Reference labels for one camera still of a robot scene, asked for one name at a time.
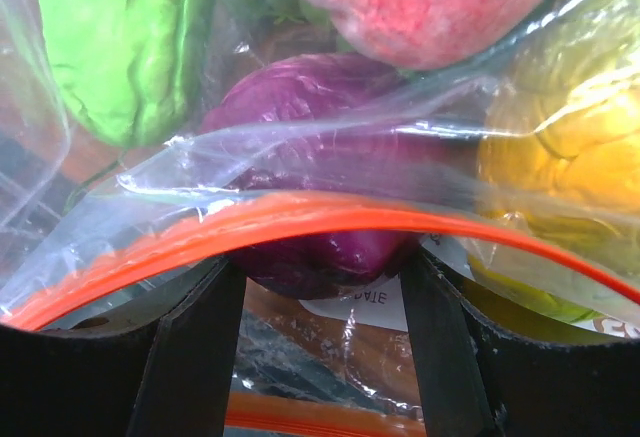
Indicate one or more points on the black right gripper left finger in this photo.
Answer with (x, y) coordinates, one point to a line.
(160, 365)

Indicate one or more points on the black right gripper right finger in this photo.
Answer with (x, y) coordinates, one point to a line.
(488, 367)

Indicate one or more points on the purple fake onion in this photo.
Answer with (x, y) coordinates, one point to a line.
(315, 88)

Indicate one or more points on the clear zip top bag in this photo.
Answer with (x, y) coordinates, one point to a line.
(155, 154)

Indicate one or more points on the yellow green fake mango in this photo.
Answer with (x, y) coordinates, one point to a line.
(569, 174)

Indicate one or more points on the light green fake cucumber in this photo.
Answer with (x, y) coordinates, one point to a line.
(128, 70)

